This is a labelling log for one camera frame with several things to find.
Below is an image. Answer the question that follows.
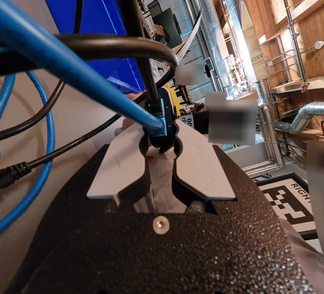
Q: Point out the silver round duct pipe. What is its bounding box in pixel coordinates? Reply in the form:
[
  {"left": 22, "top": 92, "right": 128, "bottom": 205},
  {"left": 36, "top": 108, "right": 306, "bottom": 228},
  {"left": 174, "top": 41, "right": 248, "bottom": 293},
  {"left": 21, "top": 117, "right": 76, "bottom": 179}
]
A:
[{"left": 254, "top": 81, "right": 285, "bottom": 170}]

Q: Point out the black network switch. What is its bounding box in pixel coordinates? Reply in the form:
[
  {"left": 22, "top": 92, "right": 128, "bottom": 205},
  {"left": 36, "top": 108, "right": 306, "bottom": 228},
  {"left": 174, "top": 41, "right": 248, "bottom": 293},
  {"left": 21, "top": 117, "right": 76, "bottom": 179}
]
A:
[{"left": 145, "top": 87, "right": 179, "bottom": 155}]

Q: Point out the blue network cable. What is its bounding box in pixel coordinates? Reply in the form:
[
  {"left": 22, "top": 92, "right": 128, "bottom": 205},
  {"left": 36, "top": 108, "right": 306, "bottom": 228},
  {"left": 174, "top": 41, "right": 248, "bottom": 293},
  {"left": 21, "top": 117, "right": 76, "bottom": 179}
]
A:
[{"left": 0, "top": 0, "right": 167, "bottom": 235}]

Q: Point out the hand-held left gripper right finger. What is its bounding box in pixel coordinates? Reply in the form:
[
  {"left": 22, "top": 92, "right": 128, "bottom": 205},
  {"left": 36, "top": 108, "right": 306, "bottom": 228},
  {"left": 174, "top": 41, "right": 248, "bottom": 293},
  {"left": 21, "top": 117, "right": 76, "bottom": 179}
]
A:
[{"left": 172, "top": 120, "right": 238, "bottom": 214}]

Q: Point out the thick black network cable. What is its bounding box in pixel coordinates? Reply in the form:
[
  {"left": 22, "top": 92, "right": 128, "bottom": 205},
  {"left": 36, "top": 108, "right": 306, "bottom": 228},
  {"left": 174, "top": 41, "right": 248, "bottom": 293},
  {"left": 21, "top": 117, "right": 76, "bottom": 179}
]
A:
[{"left": 0, "top": 0, "right": 179, "bottom": 122}]

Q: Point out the thin black power cable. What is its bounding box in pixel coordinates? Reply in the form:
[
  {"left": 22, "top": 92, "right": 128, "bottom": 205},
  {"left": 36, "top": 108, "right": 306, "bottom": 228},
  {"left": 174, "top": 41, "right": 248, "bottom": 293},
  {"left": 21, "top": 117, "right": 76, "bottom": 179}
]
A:
[{"left": 0, "top": 81, "right": 125, "bottom": 191}]

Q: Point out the black partition panel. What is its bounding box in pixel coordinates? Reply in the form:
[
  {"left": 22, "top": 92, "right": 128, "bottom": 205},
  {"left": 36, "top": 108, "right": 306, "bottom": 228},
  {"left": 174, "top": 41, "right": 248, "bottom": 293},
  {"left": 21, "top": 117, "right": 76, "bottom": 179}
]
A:
[{"left": 152, "top": 8, "right": 182, "bottom": 44}]

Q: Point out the white hanging banner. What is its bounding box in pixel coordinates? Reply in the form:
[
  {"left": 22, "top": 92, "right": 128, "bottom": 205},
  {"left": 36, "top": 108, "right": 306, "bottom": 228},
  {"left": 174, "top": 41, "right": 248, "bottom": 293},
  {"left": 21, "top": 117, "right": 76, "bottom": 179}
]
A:
[{"left": 175, "top": 8, "right": 203, "bottom": 62}]

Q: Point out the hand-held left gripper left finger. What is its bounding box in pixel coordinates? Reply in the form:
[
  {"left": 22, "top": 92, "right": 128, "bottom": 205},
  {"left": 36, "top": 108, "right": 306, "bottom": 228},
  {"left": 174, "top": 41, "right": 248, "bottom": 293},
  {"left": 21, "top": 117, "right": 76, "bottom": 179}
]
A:
[{"left": 86, "top": 125, "right": 152, "bottom": 207}]

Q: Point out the person's right hand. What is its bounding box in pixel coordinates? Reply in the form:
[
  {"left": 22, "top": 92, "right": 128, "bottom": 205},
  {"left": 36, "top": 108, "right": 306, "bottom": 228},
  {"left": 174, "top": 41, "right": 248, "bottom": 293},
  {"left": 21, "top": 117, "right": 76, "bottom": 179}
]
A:
[{"left": 114, "top": 91, "right": 155, "bottom": 166}]

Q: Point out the silver elbow duct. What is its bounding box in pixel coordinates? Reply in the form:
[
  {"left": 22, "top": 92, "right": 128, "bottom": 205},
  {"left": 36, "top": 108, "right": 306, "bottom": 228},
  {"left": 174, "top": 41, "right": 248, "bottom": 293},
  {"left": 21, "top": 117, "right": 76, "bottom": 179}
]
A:
[{"left": 275, "top": 103, "right": 324, "bottom": 135}]

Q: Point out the silver spiral ventilation duct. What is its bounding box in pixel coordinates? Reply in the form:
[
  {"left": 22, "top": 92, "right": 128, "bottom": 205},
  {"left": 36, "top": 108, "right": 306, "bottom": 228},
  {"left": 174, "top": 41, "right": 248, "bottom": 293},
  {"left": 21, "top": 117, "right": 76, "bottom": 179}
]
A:
[{"left": 181, "top": 0, "right": 243, "bottom": 92}]

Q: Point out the blue plastic bin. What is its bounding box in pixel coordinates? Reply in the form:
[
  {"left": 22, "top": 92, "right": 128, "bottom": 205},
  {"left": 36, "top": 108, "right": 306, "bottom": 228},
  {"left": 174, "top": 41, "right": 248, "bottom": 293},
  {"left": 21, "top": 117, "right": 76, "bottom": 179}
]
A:
[{"left": 32, "top": 0, "right": 148, "bottom": 95}]

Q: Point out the yellow plastic bin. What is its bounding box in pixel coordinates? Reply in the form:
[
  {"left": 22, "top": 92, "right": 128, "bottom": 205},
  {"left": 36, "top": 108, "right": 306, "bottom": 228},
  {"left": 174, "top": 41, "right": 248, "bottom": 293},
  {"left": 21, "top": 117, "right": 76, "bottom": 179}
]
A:
[{"left": 162, "top": 82, "right": 181, "bottom": 119}]

